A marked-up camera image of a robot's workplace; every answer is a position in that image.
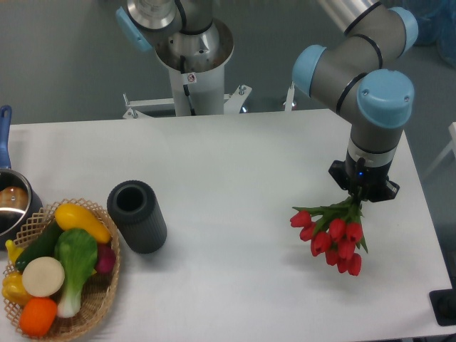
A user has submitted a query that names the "black cable on pedestal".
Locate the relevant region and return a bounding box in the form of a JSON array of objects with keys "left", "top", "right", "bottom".
[{"left": 180, "top": 55, "right": 197, "bottom": 116}]

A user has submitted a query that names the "dark grey ribbed vase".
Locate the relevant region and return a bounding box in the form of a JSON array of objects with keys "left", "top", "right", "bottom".
[{"left": 107, "top": 180, "right": 167, "bottom": 254}]

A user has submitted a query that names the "beige round disc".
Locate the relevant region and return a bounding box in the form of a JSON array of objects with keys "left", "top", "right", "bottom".
[{"left": 22, "top": 256, "right": 65, "bottom": 297}]

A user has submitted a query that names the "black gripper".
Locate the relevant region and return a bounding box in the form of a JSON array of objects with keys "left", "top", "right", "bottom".
[{"left": 328, "top": 157, "right": 400, "bottom": 202}]

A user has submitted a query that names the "black device at table edge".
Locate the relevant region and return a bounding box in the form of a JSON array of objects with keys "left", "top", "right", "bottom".
[{"left": 429, "top": 289, "right": 455, "bottom": 326}]

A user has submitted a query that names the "green bok choy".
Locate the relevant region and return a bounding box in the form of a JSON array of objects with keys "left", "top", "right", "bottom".
[{"left": 55, "top": 228, "right": 98, "bottom": 318}]

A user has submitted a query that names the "red tulip bouquet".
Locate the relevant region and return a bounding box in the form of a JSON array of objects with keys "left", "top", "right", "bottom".
[{"left": 290, "top": 196, "right": 368, "bottom": 276}]

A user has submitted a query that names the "white frame at right edge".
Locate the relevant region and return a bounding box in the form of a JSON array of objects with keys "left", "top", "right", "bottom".
[{"left": 423, "top": 122, "right": 456, "bottom": 179}]

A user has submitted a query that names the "dark green cucumber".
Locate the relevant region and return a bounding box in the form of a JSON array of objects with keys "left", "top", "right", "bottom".
[{"left": 14, "top": 220, "right": 63, "bottom": 272}]

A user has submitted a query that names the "blue handled saucepan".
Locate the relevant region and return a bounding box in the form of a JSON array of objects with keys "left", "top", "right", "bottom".
[{"left": 1, "top": 105, "right": 42, "bottom": 251}]

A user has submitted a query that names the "orange fruit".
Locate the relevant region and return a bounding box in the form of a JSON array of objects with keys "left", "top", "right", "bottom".
[{"left": 19, "top": 297, "right": 57, "bottom": 338}]

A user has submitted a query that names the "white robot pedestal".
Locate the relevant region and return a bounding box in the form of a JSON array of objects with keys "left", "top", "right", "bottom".
[{"left": 122, "top": 63, "right": 299, "bottom": 120}]

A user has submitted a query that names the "yellow bell pepper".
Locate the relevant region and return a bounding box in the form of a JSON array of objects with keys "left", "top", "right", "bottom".
[{"left": 1, "top": 271, "right": 33, "bottom": 306}]

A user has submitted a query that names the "yellow banana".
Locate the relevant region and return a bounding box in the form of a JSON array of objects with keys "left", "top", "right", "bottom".
[{"left": 5, "top": 239, "right": 24, "bottom": 264}]

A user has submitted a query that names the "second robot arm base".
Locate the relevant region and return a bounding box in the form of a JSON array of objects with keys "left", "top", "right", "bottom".
[{"left": 115, "top": 0, "right": 234, "bottom": 73}]

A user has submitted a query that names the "yellow squash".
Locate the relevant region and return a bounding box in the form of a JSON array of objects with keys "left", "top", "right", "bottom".
[{"left": 54, "top": 203, "right": 112, "bottom": 244}]

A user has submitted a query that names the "woven wicker basket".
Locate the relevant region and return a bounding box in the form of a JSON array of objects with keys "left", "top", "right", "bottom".
[{"left": 1, "top": 199, "right": 120, "bottom": 341}]

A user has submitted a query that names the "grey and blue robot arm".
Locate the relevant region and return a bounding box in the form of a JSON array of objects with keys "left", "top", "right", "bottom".
[{"left": 292, "top": 1, "right": 418, "bottom": 202}]

